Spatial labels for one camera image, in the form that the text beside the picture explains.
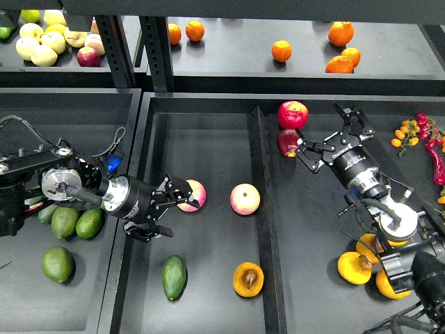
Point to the orange top right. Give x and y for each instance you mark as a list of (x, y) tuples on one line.
[(341, 33)]

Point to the dark red shelf apple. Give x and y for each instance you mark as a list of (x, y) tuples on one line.
[(88, 57)]

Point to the orange front right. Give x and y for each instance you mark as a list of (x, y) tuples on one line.
[(340, 64)]

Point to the red chili pepper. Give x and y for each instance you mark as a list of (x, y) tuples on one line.
[(437, 163)]

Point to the pink apple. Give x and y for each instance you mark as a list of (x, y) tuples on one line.
[(199, 194), (244, 199)]

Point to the black shelf post left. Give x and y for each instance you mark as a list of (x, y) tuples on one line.
[(116, 50)]

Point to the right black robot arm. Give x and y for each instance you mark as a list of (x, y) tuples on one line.
[(408, 245)]

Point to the orange middle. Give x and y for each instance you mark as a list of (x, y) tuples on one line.
[(281, 51)]

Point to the pale yellow pear left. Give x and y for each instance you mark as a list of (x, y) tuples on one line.
[(24, 47)]

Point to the orange far left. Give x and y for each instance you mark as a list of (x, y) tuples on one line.
[(175, 34)]

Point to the pink apple right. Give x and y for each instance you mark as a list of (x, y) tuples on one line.
[(244, 199)]

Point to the black left tray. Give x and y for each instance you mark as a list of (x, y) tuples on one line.
[(91, 300)]

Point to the round green avocado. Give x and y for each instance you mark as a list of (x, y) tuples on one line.
[(57, 264)]

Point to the green lime top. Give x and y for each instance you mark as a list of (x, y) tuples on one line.
[(31, 16)]

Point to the pale yellow pear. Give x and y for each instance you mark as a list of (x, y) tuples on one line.
[(24, 47), (43, 56)]

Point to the bright red apple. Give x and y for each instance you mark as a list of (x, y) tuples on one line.
[(292, 115)]

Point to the black tray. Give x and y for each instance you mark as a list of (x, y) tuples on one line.
[(296, 235), (91, 300)]

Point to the pink apple left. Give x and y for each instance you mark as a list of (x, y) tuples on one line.
[(199, 194)]

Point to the pale yellow pear front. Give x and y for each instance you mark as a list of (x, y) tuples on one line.
[(43, 56)]

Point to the black shelf post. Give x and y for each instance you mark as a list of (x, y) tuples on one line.
[(157, 46), (116, 50)]

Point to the orange cherry tomato cluster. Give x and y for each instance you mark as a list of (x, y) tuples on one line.
[(406, 136)]

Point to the black centre tray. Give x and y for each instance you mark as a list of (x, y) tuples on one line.
[(296, 235)]

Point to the orange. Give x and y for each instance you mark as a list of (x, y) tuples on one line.
[(341, 33), (175, 34), (340, 64), (281, 51), (195, 31)]

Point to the yellow pear front pile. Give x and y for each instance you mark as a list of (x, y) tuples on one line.
[(386, 289)]

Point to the black shelf post right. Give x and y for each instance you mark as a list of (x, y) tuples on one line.
[(157, 46)]

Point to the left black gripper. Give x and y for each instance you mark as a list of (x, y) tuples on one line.
[(131, 199)]

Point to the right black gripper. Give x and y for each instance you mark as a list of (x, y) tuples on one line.
[(343, 151)]

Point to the orange right small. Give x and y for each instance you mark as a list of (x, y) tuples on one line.
[(353, 54)]

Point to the red cherry tomato cluster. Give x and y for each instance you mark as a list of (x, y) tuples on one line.
[(430, 131)]

